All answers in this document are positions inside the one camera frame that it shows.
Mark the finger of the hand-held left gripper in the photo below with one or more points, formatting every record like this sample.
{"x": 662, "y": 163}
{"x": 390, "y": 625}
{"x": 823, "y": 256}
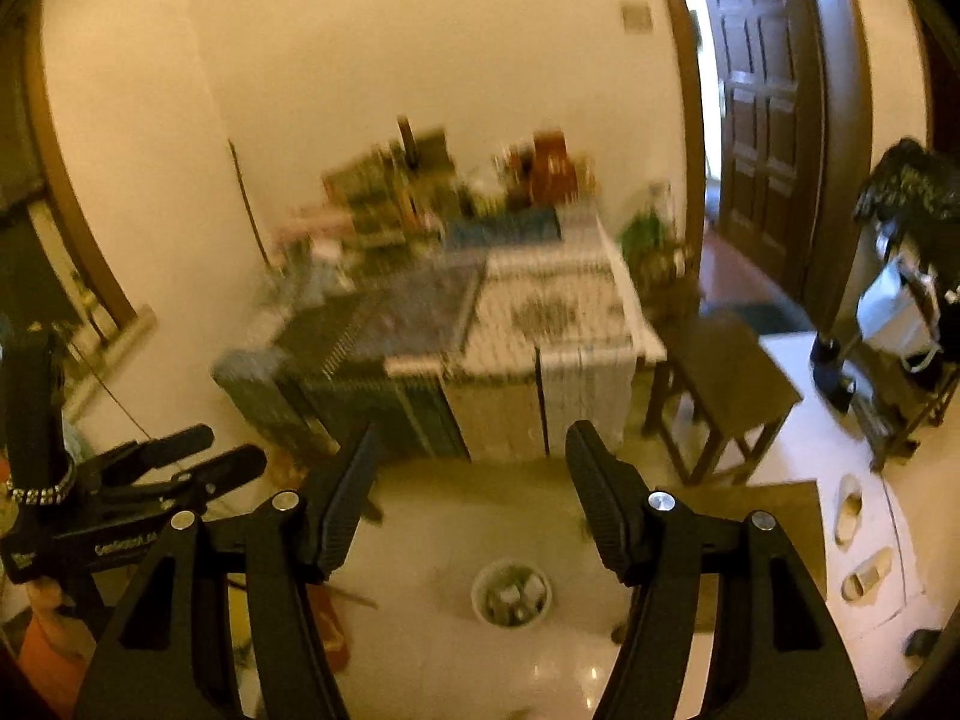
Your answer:
{"x": 172, "y": 442}
{"x": 225, "y": 469}

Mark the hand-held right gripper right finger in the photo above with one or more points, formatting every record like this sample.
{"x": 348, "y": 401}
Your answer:
{"x": 607, "y": 502}

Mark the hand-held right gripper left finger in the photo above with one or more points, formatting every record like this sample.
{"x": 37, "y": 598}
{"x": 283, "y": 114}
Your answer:
{"x": 341, "y": 517}

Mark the heap of mixed packaging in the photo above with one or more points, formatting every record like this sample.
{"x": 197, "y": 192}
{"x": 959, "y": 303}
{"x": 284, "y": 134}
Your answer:
{"x": 514, "y": 596}

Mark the white plastic basin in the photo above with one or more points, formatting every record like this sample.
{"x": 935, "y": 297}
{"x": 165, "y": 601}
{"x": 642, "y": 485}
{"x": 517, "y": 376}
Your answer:
{"x": 475, "y": 596}

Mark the orange cloth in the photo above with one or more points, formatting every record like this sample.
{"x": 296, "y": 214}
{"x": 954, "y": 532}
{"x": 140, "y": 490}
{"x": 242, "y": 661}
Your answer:
{"x": 49, "y": 637}

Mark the wooden stool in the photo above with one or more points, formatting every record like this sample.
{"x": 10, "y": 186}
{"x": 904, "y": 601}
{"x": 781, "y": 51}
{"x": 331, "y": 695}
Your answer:
{"x": 727, "y": 367}

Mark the patchwork tablecloth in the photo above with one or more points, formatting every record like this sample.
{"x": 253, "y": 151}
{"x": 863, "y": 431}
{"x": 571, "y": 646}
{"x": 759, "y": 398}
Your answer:
{"x": 555, "y": 315}

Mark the white low platform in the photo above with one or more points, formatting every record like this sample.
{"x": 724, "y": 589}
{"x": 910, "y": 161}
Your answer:
{"x": 810, "y": 450}

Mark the small wooden side table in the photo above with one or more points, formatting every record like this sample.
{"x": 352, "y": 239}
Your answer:
{"x": 667, "y": 292}

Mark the beige slipper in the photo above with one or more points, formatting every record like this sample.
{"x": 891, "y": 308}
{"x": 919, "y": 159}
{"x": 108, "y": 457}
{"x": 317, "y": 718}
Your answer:
{"x": 866, "y": 577}
{"x": 849, "y": 510}

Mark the dark doormat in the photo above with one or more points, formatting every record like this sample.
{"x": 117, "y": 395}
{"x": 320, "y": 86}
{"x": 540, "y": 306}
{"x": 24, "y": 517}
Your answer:
{"x": 757, "y": 313}

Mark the black shoe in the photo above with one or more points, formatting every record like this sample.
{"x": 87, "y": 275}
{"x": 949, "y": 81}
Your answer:
{"x": 829, "y": 375}

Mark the pink box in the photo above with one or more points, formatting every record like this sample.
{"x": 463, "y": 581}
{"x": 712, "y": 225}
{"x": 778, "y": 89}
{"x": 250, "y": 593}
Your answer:
{"x": 311, "y": 225}

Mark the green plant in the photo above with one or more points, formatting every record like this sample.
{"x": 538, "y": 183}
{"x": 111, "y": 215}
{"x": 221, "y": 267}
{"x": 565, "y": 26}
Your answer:
{"x": 641, "y": 232}

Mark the wooden chair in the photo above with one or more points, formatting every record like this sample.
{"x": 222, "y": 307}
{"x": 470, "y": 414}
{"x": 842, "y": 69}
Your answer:
{"x": 900, "y": 427}

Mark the white plastic bag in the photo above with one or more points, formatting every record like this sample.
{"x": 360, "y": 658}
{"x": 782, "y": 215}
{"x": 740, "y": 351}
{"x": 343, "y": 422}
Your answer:
{"x": 889, "y": 315}

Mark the red jug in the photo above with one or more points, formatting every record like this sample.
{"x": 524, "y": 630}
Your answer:
{"x": 551, "y": 165}

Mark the dark wine bottle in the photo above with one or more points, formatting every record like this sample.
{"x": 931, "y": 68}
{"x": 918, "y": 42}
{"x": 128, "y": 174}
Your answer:
{"x": 407, "y": 139}

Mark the brown panelled door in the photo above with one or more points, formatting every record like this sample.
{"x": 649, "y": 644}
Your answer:
{"x": 765, "y": 127}

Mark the dark speckled cloth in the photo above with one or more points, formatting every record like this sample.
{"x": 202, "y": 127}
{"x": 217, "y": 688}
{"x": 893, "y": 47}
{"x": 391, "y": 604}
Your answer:
{"x": 911, "y": 187}

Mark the brown door frame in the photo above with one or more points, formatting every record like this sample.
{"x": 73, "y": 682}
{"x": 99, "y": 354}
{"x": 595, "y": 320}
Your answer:
{"x": 844, "y": 127}

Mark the wall switch panel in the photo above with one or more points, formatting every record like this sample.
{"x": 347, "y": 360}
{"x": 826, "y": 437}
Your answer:
{"x": 637, "y": 19}

